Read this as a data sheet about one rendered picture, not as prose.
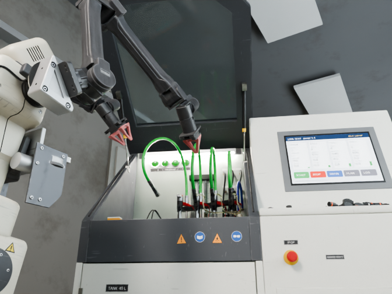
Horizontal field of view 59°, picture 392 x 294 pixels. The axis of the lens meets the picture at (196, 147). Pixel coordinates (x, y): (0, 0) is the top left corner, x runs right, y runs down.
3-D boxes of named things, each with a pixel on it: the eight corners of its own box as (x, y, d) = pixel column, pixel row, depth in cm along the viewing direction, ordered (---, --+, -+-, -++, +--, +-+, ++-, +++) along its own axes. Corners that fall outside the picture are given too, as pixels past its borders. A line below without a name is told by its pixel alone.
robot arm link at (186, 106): (172, 107, 132) (185, 104, 130) (179, 101, 138) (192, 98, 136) (177, 123, 134) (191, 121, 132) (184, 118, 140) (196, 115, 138)
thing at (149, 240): (86, 262, 132) (91, 220, 138) (90, 263, 136) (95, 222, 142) (251, 261, 125) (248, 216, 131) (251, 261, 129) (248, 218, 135)
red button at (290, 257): (285, 264, 119) (283, 248, 121) (284, 265, 123) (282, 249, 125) (300, 264, 118) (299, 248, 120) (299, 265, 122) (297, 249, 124)
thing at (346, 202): (329, 209, 134) (328, 195, 136) (324, 215, 143) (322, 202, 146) (392, 207, 131) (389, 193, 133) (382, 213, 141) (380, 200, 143)
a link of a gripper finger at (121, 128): (128, 142, 161) (116, 125, 160) (138, 135, 158) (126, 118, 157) (121, 147, 156) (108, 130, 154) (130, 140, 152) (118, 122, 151)
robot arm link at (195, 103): (160, 99, 134) (176, 87, 129) (171, 91, 144) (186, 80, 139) (178, 125, 136) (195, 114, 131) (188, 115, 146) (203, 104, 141)
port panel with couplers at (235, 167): (220, 217, 183) (219, 161, 195) (221, 218, 186) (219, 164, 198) (245, 216, 181) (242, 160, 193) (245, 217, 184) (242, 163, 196)
